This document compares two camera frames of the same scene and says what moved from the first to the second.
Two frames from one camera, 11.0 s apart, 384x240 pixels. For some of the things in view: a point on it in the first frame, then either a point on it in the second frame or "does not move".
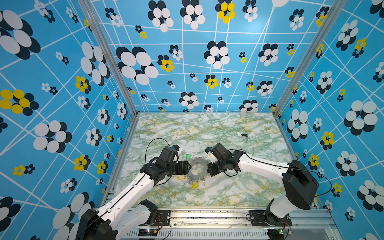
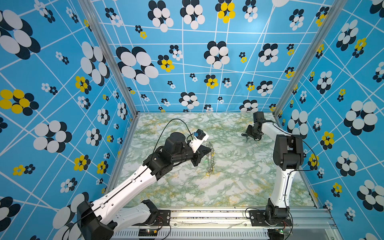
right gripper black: [211, 170] to [248, 131]
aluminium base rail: [235, 224] does not move
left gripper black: [183, 167] to [200, 153]
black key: [245, 135] does not move
